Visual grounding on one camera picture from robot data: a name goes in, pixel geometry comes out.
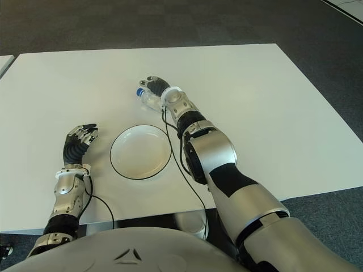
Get black metal stand with caster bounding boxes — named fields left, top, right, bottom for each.
left=0, top=240, right=14, bottom=260

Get white panel with black edge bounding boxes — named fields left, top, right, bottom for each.
left=323, top=0, right=363, bottom=22

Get white side table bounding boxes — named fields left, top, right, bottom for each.
left=0, top=55, right=15, bottom=79

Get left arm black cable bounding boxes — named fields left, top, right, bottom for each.
left=83, top=174, right=116, bottom=230

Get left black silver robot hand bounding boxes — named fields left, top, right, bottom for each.
left=62, top=123, right=99, bottom=168

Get white round pedestal base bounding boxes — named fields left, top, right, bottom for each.
left=174, top=211, right=209, bottom=239

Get silver robot torso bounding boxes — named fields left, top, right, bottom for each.
left=4, top=226, right=247, bottom=272

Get white plate black rim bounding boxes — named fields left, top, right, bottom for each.
left=109, top=124, right=172, bottom=180

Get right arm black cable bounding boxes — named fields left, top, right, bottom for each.
left=160, top=109, right=206, bottom=241

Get clear water bottle blue cap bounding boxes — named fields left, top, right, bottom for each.
left=135, top=87, right=164, bottom=113

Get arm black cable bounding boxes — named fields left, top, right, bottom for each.
left=160, top=109, right=206, bottom=241
left=83, top=174, right=116, bottom=230

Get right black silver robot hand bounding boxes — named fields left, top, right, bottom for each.
left=138, top=75, right=171, bottom=97

